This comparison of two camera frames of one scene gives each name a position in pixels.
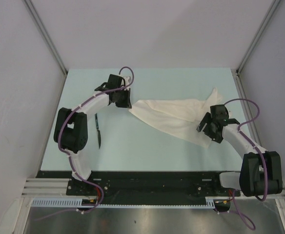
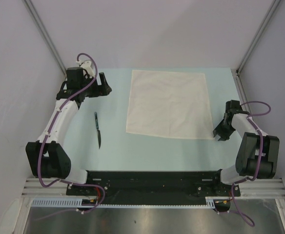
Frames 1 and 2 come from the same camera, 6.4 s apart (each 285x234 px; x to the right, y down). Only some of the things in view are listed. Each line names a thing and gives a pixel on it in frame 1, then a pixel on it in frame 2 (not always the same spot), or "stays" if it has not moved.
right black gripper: x=215 y=137 to x=218 y=130
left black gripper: x=126 y=104 to x=104 y=89
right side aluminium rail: x=253 y=134 stays
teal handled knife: x=98 y=130 stays
